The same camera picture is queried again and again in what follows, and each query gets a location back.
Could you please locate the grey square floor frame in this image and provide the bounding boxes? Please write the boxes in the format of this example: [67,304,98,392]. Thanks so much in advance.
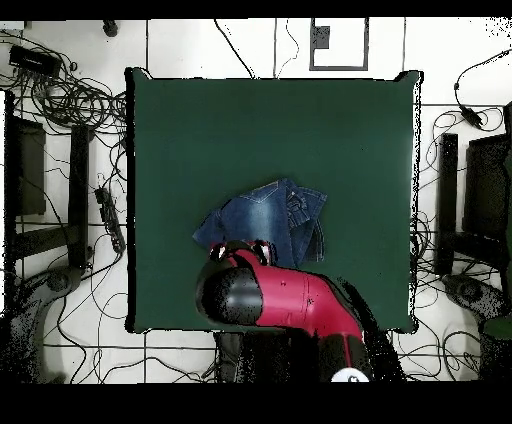
[308,17,370,72]

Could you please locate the long black cable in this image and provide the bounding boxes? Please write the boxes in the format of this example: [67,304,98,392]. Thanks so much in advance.
[213,18,257,80]

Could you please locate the black cable tangle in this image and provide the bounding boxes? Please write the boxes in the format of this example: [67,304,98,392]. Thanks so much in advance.
[0,30,130,135]

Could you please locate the black metal frame stand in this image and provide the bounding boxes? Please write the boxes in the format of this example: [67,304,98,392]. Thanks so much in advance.
[434,101,512,282]
[3,89,92,274]

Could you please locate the blue denim jeans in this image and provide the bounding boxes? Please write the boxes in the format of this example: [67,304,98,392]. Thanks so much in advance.
[192,178,328,269]

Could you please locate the black electronics box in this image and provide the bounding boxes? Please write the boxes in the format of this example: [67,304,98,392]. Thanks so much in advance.
[8,43,64,78]

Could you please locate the dark green table cloth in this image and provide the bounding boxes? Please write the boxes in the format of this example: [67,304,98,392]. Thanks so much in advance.
[124,66,424,336]

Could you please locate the small grey square plate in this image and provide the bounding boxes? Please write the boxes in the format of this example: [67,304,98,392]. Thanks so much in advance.
[311,25,332,50]

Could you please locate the black power strip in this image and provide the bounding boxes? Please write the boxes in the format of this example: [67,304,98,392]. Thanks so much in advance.
[94,186,128,255]

